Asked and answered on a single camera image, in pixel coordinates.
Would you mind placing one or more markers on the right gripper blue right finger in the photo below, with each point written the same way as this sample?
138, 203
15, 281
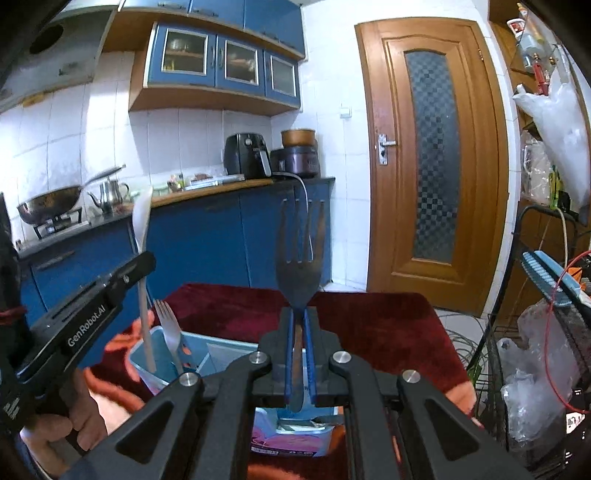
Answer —
312, 349

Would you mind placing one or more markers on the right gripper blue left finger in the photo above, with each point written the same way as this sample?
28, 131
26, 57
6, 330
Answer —
285, 358

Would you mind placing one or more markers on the light blue utensil holder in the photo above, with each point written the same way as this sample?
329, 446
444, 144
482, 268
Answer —
311, 432

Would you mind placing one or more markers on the steel fork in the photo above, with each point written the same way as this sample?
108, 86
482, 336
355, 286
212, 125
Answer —
299, 278
171, 332

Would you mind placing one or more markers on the left hand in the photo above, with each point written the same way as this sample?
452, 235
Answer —
36, 438

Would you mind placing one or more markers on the red floral table cloth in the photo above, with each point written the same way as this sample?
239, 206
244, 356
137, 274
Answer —
393, 332

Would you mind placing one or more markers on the blue base cabinets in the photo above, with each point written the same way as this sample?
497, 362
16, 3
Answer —
223, 239

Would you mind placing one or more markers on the gas stove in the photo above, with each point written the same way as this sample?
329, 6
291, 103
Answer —
60, 223

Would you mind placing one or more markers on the steel wok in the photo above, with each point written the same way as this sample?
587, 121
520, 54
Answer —
55, 203

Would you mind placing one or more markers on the dark rice cooker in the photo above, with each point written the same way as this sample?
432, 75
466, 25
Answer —
299, 160

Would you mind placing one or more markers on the black air fryer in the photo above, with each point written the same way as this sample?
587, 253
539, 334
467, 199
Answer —
246, 154

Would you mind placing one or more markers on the steel kettle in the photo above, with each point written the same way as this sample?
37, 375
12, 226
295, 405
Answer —
112, 195

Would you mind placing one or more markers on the brown pot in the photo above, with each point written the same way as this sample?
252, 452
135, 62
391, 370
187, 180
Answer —
298, 138

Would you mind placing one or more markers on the clear plastic bags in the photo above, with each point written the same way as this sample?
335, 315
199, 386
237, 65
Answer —
539, 373

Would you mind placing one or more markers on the brown wooden door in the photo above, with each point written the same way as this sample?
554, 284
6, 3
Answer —
438, 209

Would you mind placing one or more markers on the blue patterned chair seat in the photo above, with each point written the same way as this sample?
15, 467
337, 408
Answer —
544, 272

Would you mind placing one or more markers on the range hood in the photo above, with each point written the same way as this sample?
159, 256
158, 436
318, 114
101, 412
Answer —
63, 55

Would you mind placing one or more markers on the white plastic bag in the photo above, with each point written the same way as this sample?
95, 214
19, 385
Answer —
562, 127

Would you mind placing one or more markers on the wooden shelf unit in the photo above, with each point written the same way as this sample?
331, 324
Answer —
540, 180

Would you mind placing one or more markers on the silver door handle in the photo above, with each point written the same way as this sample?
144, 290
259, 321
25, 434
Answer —
383, 146

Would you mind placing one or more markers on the blue wall cabinet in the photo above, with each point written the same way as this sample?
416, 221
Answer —
239, 56

